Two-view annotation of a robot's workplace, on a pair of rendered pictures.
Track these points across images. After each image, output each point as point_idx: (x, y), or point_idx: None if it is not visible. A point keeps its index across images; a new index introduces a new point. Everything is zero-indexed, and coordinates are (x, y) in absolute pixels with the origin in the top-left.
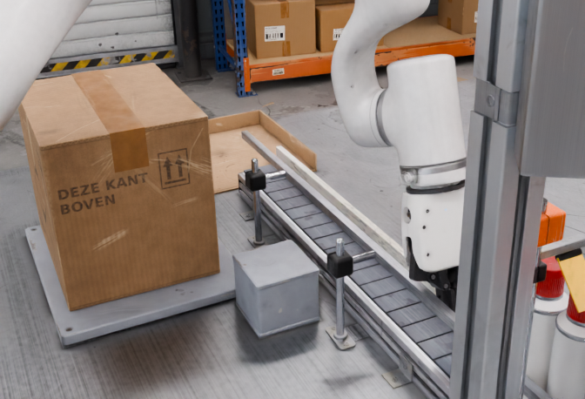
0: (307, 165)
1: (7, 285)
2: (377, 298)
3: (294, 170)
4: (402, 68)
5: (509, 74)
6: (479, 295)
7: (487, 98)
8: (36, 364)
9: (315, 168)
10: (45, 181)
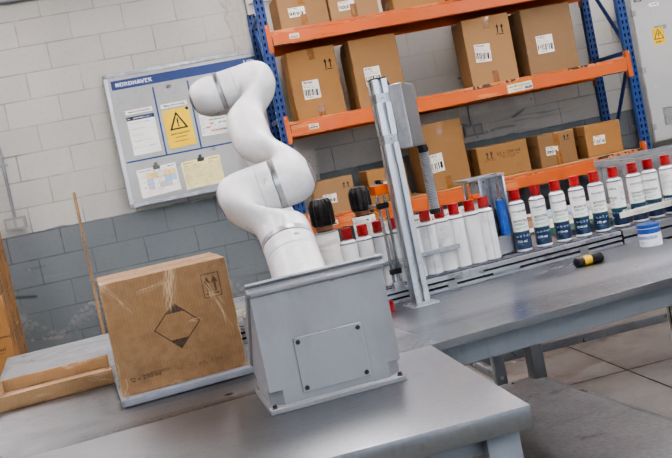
0: (101, 368)
1: (190, 396)
2: None
3: None
4: (277, 192)
5: (395, 128)
6: (405, 195)
7: (390, 138)
8: None
9: (109, 365)
10: (228, 278)
